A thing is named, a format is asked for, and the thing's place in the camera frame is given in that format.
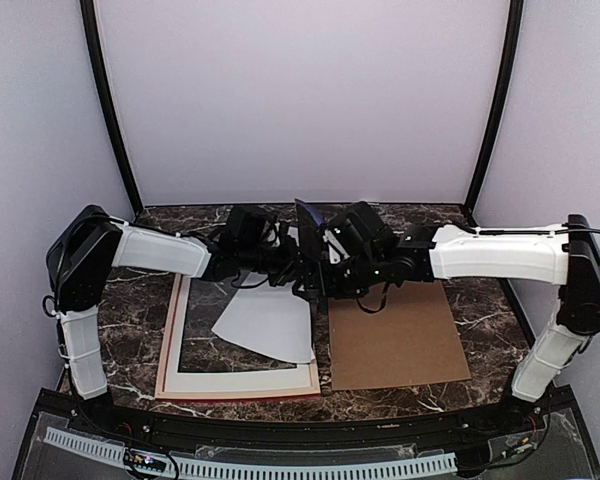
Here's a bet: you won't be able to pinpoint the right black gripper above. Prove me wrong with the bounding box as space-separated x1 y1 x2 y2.
293 250 387 301

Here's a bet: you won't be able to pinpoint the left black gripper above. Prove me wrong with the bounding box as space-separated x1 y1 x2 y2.
239 235 312 287

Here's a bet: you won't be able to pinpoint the sunset landscape photo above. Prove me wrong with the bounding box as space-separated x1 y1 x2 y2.
211 198 326 364

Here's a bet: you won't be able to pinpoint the white mat board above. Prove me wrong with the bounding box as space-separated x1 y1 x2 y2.
165 277 317 395

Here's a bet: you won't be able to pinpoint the brown backing board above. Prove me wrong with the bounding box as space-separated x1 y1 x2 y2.
328 282 471 391

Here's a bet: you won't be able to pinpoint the wooden picture frame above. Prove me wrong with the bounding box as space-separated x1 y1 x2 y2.
154 272 322 402

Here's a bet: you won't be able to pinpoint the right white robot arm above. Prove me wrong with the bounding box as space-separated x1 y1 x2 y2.
322 212 600 434

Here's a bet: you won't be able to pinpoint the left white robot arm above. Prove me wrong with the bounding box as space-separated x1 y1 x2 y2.
45 205 320 436

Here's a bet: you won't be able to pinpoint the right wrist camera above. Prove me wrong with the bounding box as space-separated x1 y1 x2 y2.
325 201 398 256

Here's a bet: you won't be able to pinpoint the black front rail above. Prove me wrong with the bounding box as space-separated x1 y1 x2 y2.
27 386 576 451

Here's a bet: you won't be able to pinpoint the white slotted cable duct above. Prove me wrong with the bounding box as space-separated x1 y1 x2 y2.
43 427 458 480

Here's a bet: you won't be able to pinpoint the left black corner post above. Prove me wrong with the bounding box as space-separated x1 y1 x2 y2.
79 0 144 216

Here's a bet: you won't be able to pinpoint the black corner post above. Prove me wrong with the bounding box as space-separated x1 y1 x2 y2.
79 0 144 216
463 0 524 217

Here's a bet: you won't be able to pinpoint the right black corner post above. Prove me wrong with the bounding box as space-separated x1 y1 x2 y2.
463 0 524 217

